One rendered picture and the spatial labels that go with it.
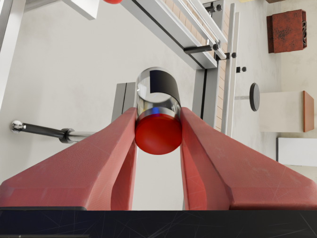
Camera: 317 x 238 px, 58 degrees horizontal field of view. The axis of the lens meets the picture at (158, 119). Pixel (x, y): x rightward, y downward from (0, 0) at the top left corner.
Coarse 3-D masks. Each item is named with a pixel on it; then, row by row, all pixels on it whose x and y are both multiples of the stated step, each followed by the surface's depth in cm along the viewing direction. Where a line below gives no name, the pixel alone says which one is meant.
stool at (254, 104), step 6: (252, 84) 294; (252, 90) 289; (258, 90) 305; (234, 96) 311; (240, 96) 307; (246, 96) 304; (252, 96) 288; (258, 96) 305; (252, 102) 289; (258, 102) 305; (252, 108) 293; (258, 108) 305
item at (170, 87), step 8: (152, 72) 14; (160, 72) 14; (152, 80) 14; (160, 80) 13; (168, 80) 14; (152, 88) 13; (160, 88) 13; (168, 88) 13; (176, 88) 14; (176, 96) 13
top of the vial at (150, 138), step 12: (144, 120) 11; (156, 120) 11; (168, 120) 11; (144, 132) 12; (156, 132) 12; (168, 132) 12; (180, 132) 12; (144, 144) 12; (156, 144) 12; (168, 144) 12
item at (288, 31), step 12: (288, 12) 592; (300, 12) 582; (276, 24) 610; (288, 24) 598; (300, 24) 587; (276, 36) 616; (288, 36) 604; (300, 36) 593; (276, 48) 622; (288, 48) 610; (300, 48) 598
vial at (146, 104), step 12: (144, 72) 15; (168, 72) 15; (144, 84) 14; (144, 96) 13; (156, 96) 12; (168, 96) 13; (144, 108) 12; (156, 108) 12; (168, 108) 12; (180, 120) 12
